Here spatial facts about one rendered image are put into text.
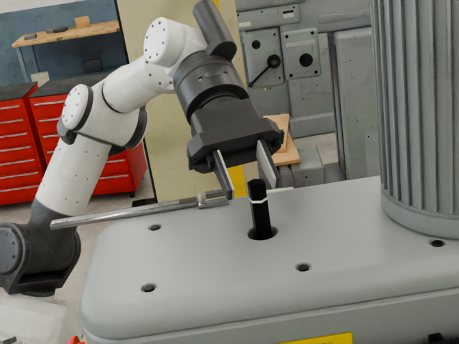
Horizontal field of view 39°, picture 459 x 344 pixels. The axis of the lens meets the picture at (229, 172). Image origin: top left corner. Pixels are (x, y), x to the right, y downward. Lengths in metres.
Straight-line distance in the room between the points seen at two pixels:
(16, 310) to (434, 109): 0.80
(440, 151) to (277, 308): 0.24
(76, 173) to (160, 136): 1.43
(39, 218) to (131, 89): 0.30
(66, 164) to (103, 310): 0.48
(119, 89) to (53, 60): 9.07
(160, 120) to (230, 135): 1.75
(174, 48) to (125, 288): 0.34
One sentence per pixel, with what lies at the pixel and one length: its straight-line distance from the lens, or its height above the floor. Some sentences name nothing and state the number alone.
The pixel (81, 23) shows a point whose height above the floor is 0.94.
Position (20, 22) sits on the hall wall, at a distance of 10.12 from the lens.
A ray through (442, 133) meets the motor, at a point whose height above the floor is 2.01.
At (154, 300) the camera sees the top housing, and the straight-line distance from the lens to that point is 0.71.
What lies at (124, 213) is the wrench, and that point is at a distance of 0.90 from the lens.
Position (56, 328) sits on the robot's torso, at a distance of 1.21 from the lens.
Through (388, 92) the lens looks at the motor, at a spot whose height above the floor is 2.05.
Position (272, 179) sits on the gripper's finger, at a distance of 0.79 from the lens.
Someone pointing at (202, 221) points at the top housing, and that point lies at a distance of 0.85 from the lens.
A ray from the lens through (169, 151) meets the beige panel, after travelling 2.59.
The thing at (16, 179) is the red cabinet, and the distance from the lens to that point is 5.92.
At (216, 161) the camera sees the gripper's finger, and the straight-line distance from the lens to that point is 0.80.
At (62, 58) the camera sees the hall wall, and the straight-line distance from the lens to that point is 10.10.
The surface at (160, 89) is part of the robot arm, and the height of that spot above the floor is 2.02.
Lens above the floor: 2.27
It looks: 23 degrees down
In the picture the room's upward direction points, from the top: 9 degrees counter-clockwise
